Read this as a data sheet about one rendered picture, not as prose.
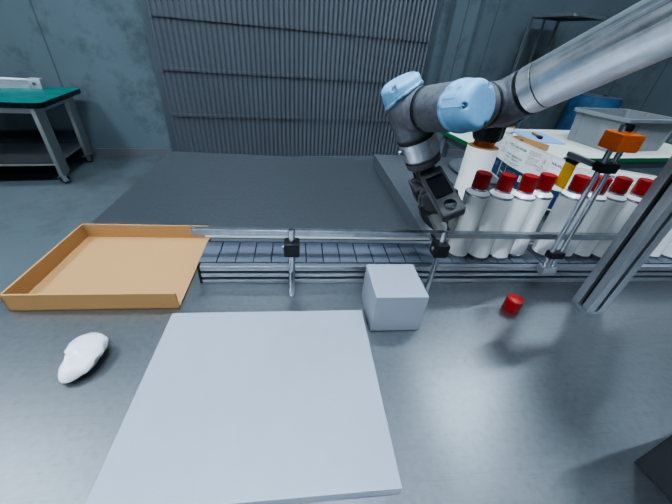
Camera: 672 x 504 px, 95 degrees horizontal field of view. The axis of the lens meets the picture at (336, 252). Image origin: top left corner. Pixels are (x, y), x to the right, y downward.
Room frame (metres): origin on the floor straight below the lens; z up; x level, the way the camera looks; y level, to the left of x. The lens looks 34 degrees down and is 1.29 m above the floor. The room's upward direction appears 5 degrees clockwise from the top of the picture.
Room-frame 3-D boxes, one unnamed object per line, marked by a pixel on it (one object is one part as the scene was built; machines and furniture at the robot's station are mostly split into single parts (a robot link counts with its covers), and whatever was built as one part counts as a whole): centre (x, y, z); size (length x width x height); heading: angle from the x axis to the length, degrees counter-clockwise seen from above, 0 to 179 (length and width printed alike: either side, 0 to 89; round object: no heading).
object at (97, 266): (0.53, 0.47, 0.85); 0.30 x 0.26 x 0.04; 99
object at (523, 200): (0.65, -0.40, 0.98); 0.05 x 0.05 x 0.20
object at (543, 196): (0.67, -0.45, 0.98); 0.05 x 0.05 x 0.20
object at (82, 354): (0.29, 0.39, 0.85); 0.08 x 0.07 x 0.04; 153
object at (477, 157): (0.94, -0.40, 1.03); 0.09 x 0.09 x 0.30
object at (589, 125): (2.46, -1.98, 0.91); 0.60 x 0.40 x 0.22; 111
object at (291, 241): (0.51, 0.09, 0.91); 0.07 x 0.03 x 0.17; 9
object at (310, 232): (0.60, -0.24, 0.96); 1.07 x 0.01 x 0.01; 99
